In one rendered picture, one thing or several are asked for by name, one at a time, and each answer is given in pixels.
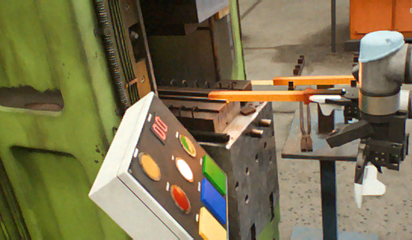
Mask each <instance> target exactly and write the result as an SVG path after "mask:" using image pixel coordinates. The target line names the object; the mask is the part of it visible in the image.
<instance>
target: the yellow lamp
mask: <svg viewBox="0 0 412 240"><path fill-rule="evenodd" d="M142 164H143V166H144V167H145V169H146V171H147V172H148V173H149V174H150V175H151V176H153V177H154V178H157V177H158V175H159V171H158V169H157V166H156V164H155V163H154V162H153V160H152V159H150V158H149V157H148V156H146V155H143V156H142Z"/></svg>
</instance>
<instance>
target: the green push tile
mask: <svg viewBox="0 0 412 240"><path fill-rule="evenodd" d="M203 174H204V175H205V176H206V177H207V178H208V180H210V181H211V183H212V184H213V185H214V186H215V187H216V188H217V189H218V190H219V192H220V193H222V195H225V194H226V185H225V175H224V174H222V171H221V170H219V168H218V167H217V166H216V165H215V163H213V162H212V160H211V159H210V158H209V157H208V156H207V155H205V156H203Z"/></svg>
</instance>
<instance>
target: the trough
mask: <svg viewBox="0 0 412 240"><path fill-rule="evenodd" d="M157 93H158V95H168V96H187V97H207V98H208V95H209V93H186V92H175V91H164V90H157Z"/></svg>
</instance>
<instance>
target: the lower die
mask: <svg viewBox="0 0 412 240"><path fill-rule="evenodd" d="M156 86H157V85H156ZM157 90H164V91H175V92H186V93H211V92H212V91H238V90H216V89H203V88H192V87H169V86H157ZM158 97H159V99H160V100H161V101H162V103H163V104H164V105H165V106H166V107H167V105H168V104H169V103H171V104H172V105H173V108H174V110H173V111H172V108H171V105H170V106H169V107H168V110H169V111H170V112H172V115H173V116H175V117H176V119H177V120H178V121H180V116H179V107H180V105H185V107H186V111H184V107H183V106H182V107H181V117H182V122H183V125H184V127H185V128H186V129H188V130H193V120H192V107H193V106H194V105H197V106H198V108H199V111H200V112H197V109H196V108H195V109H194V111H193V113H194V118H195V122H196V128H197V130H198V131H214V132H223V130H224V129H225V128H226V127H227V126H228V124H230V122H231V121H232V120H234V117H235V116H237V114H238V113H239V112H240V110H241V105H240V101H229V102H227V100H226V99H217V98H207V97H187V96H168V95H158ZM226 122H227V124H226Z"/></svg>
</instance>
